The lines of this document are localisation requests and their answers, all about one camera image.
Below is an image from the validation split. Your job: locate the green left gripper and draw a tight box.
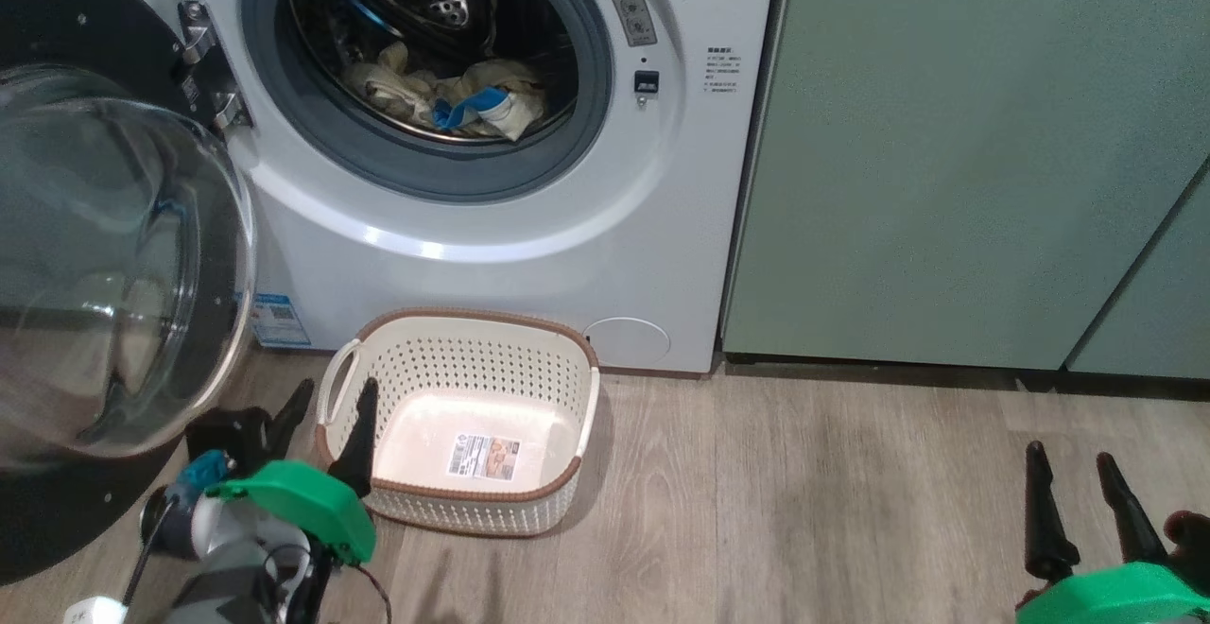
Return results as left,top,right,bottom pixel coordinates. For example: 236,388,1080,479
206,376,381,565

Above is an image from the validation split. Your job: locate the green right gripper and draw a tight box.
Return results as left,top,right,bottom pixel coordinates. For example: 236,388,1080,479
1016,442,1210,624

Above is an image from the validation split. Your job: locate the washing machine glass door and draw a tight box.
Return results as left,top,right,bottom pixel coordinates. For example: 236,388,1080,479
0,0,258,587

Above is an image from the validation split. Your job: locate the white printed product label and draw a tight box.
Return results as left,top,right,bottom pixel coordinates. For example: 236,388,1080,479
447,432,523,481

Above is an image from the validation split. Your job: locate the cream perforated basket brown rim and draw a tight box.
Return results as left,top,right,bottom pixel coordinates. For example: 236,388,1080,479
315,308,601,538

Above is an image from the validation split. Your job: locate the round grey filter access cover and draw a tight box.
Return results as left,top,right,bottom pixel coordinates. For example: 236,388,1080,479
584,318,672,370

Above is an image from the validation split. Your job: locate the white front-load washing machine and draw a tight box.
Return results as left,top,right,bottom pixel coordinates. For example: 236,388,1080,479
57,0,781,379

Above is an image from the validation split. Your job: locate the metal washing machine door hinge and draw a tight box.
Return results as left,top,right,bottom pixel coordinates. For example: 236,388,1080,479
178,0,252,131

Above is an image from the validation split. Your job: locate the grey warning sticker label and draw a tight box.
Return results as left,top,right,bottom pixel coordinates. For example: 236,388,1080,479
596,0,658,48

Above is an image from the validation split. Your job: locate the printed text instruction sticker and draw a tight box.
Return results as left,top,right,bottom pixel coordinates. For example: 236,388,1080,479
702,45,743,95

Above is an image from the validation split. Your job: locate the blue energy label sticker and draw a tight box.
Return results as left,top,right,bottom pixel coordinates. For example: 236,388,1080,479
248,293,311,349

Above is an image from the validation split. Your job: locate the dark plinth under plain cabinet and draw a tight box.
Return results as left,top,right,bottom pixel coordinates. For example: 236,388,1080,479
723,352,1210,403

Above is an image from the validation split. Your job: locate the wide plain green cabinet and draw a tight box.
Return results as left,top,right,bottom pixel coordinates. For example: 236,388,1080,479
720,0,1210,372

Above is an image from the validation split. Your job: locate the blue cable connector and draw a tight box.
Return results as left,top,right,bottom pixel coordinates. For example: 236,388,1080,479
173,449,233,494

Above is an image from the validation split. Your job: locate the thin dark left arm cable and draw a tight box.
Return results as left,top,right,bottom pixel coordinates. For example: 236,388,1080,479
352,560,394,624

